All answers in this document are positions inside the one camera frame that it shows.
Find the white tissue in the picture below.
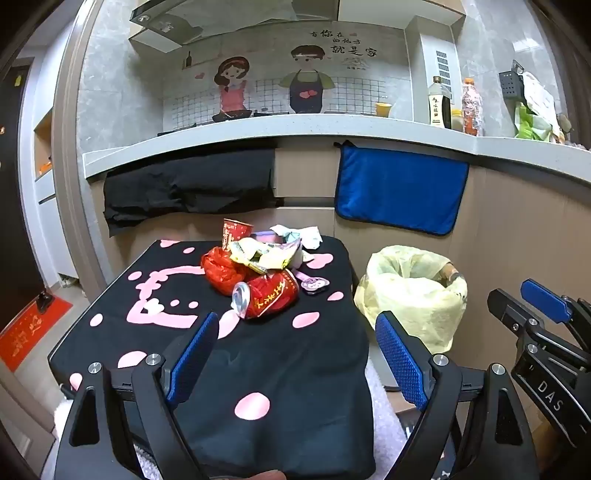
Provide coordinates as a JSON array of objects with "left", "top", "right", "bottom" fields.
[{"left": 295, "top": 225, "right": 324, "bottom": 252}]

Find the red doormat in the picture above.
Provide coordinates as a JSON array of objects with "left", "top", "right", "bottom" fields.
[{"left": 0, "top": 298, "right": 75, "bottom": 372}]

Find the white plastic bag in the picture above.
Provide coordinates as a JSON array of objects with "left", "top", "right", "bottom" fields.
[{"left": 522, "top": 73, "right": 557, "bottom": 127}]

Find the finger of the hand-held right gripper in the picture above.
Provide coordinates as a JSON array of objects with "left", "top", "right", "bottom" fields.
[
  {"left": 488, "top": 288, "right": 591, "bottom": 365},
  {"left": 521, "top": 278, "right": 591, "bottom": 330}
]

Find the orange-capped plastic bottle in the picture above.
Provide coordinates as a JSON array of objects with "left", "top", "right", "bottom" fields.
[{"left": 462, "top": 78, "right": 483, "bottom": 137}]

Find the blue towel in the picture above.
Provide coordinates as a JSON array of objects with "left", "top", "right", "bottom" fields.
[{"left": 334, "top": 144, "right": 471, "bottom": 237}]

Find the red plastic bag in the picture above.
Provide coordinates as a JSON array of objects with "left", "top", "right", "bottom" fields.
[{"left": 200, "top": 247, "right": 252, "bottom": 296}]

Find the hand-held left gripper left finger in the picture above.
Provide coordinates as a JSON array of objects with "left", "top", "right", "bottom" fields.
[{"left": 54, "top": 310, "right": 220, "bottom": 480}]

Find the crushed red can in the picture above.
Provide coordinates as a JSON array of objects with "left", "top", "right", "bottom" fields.
[{"left": 231, "top": 269, "right": 301, "bottom": 320}]

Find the grey kitchen counter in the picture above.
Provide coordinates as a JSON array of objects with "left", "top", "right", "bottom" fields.
[{"left": 82, "top": 113, "right": 591, "bottom": 183}]

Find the white wall shelf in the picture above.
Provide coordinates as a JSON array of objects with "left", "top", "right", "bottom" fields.
[{"left": 32, "top": 106, "right": 58, "bottom": 204}]

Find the red paper cup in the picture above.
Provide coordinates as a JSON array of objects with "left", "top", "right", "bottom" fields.
[{"left": 222, "top": 218, "right": 254, "bottom": 252}]

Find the white fluffy towel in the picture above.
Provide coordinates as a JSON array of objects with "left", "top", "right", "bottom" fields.
[{"left": 53, "top": 364, "right": 407, "bottom": 480}]

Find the dark sauce bottle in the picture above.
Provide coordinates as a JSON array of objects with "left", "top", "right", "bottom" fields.
[{"left": 428, "top": 76, "right": 453, "bottom": 129}]

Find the white vented column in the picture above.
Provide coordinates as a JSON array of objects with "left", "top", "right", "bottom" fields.
[{"left": 404, "top": 16, "right": 458, "bottom": 125}]

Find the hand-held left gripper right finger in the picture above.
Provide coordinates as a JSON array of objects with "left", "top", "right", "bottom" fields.
[{"left": 375, "top": 310, "right": 541, "bottom": 480}]

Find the black hanging cloth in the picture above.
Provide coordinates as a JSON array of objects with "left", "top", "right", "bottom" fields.
[{"left": 102, "top": 148, "right": 283, "bottom": 238}]

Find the black door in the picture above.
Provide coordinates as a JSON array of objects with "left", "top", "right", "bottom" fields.
[{"left": 0, "top": 65, "right": 47, "bottom": 333}]

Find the white upper cabinet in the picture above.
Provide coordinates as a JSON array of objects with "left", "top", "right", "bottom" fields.
[{"left": 337, "top": 0, "right": 465, "bottom": 24}]

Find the gold snack wrapper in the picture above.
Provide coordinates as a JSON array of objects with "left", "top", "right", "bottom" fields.
[{"left": 228, "top": 237, "right": 301, "bottom": 275}]

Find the black gas stove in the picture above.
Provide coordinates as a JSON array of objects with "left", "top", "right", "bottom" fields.
[{"left": 157, "top": 110, "right": 287, "bottom": 137}]

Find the range hood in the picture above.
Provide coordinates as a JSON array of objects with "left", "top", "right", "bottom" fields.
[{"left": 128, "top": 0, "right": 340, "bottom": 47}]

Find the black cloth with pink print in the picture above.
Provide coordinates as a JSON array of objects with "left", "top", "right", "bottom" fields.
[{"left": 48, "top": 237, "right": 377, "bottom": 478}]

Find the cartoon wall poster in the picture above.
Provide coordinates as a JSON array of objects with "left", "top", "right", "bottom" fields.
[{"left": 161, "top": 25, "right": 411, "bottom": 134}]

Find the green plastic bag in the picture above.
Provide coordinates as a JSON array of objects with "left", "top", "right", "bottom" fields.
[{"left": 515, "top": 102, "right": 561, "bottom": 141}]

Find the black utensil holder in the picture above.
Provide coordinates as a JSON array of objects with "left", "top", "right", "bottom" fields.
[{"left": 499, "top": 60, "right": 527, "bottom": 99}]

